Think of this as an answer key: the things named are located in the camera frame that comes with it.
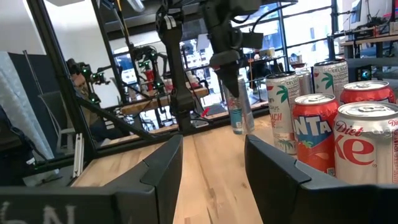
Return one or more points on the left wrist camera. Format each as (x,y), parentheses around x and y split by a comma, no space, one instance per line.
(252,40)

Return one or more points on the black aluminium table frame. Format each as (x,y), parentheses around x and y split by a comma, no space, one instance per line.
(63,77)

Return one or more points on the grey chair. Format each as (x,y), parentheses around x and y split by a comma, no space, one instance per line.
(57,118)

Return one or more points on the person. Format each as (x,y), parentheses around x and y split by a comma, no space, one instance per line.
(81,86)

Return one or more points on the wooden workbench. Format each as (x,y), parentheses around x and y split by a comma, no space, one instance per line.
(146,105)

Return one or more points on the blue Red Bull can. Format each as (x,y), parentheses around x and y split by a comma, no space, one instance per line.
(305,83)
(242,115)

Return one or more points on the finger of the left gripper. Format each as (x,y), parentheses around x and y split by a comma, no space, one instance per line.
(231,81)

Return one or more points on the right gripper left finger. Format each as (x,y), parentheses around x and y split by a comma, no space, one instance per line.
(140,193)

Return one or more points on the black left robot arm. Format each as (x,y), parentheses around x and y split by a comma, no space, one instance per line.
(177,77)

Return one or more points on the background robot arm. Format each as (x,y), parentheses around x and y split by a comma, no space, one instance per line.
(87,76)
(150,59)

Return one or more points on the orange Fanta can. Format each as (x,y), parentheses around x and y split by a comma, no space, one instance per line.
(367,91)
(314,137)

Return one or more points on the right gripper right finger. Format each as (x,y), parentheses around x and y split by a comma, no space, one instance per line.
(311,199)

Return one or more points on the grey fabric panel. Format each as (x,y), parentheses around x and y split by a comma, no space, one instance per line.
(18,102)

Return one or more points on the silver Diet Coke can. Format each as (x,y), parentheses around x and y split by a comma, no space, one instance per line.
(363,146)

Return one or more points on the white aluminium bar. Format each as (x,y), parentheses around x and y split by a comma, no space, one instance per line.
(77,155)

